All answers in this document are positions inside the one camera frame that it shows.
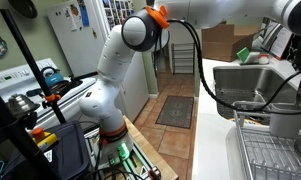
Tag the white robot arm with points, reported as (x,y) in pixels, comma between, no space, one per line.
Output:
(141,31)

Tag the gray cutlery holder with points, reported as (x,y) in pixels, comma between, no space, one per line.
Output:
(285,120)

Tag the metal shoe rack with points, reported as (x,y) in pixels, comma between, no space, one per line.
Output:
(183,58)

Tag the stainless steel sink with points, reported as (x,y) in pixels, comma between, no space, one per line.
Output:
(256,84)

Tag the green sponge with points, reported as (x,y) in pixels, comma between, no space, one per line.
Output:
(243,54)

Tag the cardboard box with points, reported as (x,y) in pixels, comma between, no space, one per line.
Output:
(224,41)

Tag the patterned floor mat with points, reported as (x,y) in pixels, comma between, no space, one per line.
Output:
(176,112)

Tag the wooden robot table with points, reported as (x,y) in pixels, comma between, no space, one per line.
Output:
(166,172)

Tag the white refrigerator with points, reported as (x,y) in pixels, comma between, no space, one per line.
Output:
(82,27)

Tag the teal kettle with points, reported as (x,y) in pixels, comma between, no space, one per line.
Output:
(51,76)

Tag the black tripod pole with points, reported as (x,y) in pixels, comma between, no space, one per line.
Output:
(51,99)

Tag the white stove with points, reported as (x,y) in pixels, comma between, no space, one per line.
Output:
(20,80)

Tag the red emergency stop button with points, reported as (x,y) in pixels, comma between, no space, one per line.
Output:
(38,134)

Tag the silver pot lid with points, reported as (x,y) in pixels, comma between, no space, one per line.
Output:
(19,104)

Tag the wire dish rack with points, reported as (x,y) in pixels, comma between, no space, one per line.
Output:
(264,156)

